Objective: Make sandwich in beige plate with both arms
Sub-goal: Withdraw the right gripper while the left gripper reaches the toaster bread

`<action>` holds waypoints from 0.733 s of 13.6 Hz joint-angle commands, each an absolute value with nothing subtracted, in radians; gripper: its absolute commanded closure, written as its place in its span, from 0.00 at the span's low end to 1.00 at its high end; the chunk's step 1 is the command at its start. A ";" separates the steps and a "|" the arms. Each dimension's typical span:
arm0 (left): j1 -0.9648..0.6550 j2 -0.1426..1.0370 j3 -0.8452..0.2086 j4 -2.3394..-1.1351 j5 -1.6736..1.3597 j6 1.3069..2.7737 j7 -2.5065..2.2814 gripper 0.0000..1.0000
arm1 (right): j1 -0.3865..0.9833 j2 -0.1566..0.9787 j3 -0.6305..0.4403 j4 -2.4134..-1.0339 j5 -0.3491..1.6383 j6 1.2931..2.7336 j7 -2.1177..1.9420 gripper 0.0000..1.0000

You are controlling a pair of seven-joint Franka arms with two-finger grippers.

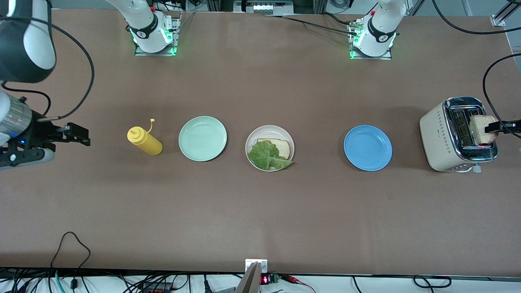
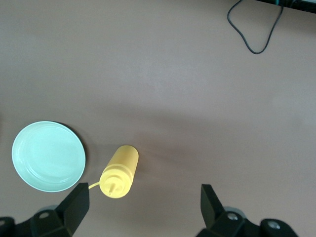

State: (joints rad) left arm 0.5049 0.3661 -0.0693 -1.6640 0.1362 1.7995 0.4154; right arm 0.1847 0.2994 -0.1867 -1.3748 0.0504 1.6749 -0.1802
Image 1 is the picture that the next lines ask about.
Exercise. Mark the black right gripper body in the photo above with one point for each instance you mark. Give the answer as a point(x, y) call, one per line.
point(40, 132)

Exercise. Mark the toasted bread slice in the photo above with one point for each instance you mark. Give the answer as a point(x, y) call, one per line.
point(478, 132)
point(283, 148)

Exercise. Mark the yellow squeeze bottle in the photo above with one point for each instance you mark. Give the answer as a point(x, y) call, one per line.
point(146, 142)

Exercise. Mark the green lettuce leaf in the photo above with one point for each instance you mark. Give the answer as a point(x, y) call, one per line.
point(264, 156)

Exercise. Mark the mint green plate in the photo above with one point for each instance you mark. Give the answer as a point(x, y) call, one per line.
point(202, 138)

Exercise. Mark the blue plate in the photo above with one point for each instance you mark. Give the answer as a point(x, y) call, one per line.
point(368, 148)

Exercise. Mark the beige plate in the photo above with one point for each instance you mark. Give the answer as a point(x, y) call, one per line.
point(268, 131)

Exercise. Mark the beige chrome toaster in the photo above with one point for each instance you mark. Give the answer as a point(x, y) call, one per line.
point(439, 138)

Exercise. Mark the metal device with lights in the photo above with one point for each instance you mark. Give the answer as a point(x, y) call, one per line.
point(264, 7)

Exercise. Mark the red LED display module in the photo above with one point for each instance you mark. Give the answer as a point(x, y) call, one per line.
point(268, 279)

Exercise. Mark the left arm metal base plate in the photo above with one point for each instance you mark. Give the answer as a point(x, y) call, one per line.
point(388, 57)

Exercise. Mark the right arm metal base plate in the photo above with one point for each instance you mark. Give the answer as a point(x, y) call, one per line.
point(175, 40)

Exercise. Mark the aluminium extrusion post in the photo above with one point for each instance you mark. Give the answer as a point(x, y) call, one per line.
point(250, 280)

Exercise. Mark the metal post base bracket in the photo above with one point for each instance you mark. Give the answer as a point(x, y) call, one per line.
point(263, 265)

